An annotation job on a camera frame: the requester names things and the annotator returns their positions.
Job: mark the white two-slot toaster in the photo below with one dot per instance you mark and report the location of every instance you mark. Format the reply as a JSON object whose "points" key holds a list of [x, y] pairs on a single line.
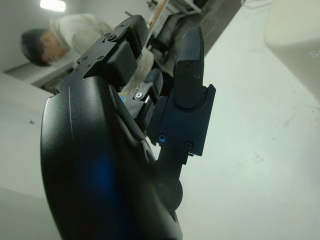
{"points": [[292, 25]]}

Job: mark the rectangular ceiling light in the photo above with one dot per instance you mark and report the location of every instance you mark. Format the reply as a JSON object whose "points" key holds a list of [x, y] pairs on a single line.
{"points": [[52, 3]]}

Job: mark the person in beige fleece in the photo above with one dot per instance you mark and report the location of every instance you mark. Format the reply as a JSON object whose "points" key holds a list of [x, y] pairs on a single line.
{"points": [[82, 27]]}

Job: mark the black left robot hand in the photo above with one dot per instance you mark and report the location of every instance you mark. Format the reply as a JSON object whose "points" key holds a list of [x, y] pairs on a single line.
{"points": [[82, 155]]}

